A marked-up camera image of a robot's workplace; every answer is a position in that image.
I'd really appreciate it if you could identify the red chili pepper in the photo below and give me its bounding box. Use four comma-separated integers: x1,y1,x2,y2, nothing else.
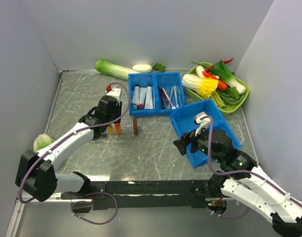
206,57,234,73

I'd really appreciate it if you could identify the orange carrot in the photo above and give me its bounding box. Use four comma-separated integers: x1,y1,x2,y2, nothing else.
217,79,227,91

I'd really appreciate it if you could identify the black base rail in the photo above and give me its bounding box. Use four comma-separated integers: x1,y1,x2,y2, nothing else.
61,180,222,210

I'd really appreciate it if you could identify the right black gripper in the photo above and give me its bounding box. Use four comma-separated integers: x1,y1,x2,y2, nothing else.
173,123,223,163

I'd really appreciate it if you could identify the small green cabbage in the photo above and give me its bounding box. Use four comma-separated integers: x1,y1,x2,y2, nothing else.
33,133,54,152

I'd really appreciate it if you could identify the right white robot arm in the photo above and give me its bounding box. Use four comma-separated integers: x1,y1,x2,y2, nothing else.
173,128,302,237

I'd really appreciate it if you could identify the bok choy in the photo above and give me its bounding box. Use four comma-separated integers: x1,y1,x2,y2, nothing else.
210,61,246,95

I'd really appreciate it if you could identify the green vegetable tray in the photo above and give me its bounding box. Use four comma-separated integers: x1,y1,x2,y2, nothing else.
183,58,250,116

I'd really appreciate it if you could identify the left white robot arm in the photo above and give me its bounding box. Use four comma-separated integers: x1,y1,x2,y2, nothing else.
15,95,122,202

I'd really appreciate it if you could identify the orange toothpaste tube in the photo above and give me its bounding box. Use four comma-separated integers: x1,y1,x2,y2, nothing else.
114,123,122,134

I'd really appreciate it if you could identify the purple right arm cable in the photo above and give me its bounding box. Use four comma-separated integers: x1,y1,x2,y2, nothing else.
202,115,302,213

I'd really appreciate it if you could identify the white toothpaste tube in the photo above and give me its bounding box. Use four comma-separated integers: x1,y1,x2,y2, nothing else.
131,84,140,106

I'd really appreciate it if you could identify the yellow toothpaste tube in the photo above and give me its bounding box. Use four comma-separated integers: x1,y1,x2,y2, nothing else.
107,124,115,134

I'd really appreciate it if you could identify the long green napa cabbage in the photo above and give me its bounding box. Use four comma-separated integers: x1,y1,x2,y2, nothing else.
95,60,140,79

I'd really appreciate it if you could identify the yellow white cabbage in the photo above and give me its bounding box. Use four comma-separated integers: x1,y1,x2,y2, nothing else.
181,74,218,99

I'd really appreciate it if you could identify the white toothbrush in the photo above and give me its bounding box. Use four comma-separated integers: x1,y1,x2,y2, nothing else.
170,85,179,109

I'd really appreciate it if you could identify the white radish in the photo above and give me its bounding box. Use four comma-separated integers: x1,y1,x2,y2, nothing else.
132,64,153,73

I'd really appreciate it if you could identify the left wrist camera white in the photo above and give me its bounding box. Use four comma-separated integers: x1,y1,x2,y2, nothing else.
106,85,122,102

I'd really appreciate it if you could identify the red toothbrush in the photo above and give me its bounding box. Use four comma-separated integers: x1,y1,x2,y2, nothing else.
159,87,170,105

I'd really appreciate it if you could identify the green beans bundle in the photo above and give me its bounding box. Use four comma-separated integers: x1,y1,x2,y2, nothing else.
212,90,241,108

